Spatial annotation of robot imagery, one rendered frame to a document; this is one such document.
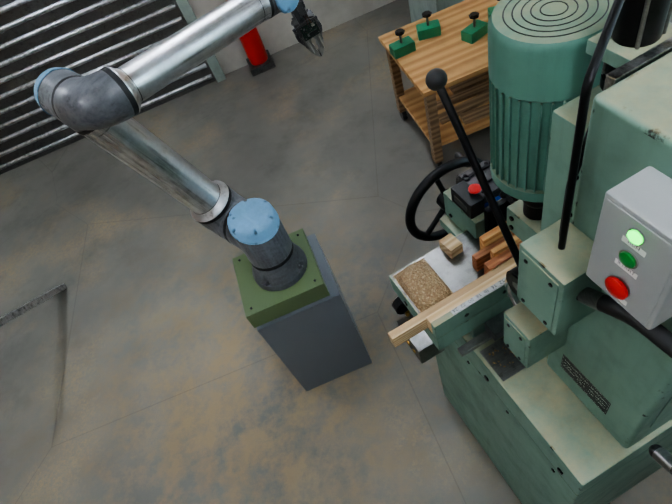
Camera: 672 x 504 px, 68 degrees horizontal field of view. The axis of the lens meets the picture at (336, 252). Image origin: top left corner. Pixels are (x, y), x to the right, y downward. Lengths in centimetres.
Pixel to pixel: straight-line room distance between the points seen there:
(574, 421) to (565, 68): 72
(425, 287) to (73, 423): 194
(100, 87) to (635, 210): 102
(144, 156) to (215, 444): 127
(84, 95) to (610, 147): 100
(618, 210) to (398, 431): 156
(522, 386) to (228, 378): 145
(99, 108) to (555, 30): 90
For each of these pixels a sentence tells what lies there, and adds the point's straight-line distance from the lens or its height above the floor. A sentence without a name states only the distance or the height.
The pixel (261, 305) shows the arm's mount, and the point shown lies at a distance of 165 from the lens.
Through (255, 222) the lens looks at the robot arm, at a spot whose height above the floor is 89.
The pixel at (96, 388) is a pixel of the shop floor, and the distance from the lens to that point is 270.
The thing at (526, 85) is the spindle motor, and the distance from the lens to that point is 79.
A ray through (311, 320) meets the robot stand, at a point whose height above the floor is 47.
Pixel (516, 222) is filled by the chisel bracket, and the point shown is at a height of 105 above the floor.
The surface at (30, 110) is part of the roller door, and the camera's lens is 420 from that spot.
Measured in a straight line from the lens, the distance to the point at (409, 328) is 111.
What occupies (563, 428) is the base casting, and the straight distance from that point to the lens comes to 118.
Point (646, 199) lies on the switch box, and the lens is 59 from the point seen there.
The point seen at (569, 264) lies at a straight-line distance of 75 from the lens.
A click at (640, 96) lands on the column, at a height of 152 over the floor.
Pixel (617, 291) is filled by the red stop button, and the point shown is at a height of 136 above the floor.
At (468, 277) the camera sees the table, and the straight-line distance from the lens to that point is 121.
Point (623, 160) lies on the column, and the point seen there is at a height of 146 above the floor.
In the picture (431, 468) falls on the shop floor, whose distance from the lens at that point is 198.
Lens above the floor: 192
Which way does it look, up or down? 50 degrees down
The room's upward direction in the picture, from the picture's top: 23 degrees counter-clockwise
